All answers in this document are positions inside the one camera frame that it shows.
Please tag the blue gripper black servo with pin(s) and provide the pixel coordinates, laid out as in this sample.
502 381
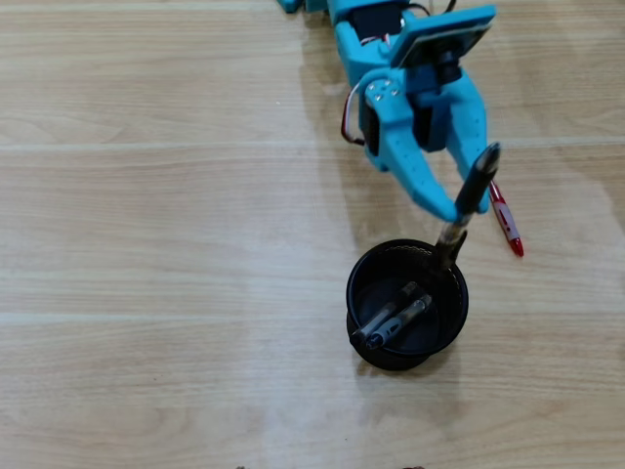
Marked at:
396 128

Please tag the clear gel pen black cap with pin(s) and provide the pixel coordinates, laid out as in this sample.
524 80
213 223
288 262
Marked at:
386 311

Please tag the clear retractable pen grey grip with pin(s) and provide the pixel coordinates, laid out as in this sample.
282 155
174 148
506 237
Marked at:
405 316

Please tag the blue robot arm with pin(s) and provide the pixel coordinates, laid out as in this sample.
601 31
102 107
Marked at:
376 22

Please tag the red retractable pen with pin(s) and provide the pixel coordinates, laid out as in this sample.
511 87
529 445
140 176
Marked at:
508 225

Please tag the black mesh pen holder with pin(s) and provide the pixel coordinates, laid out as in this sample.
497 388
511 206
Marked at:
420 334

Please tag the blue wrist camera module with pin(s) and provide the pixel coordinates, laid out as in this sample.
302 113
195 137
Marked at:
439 34

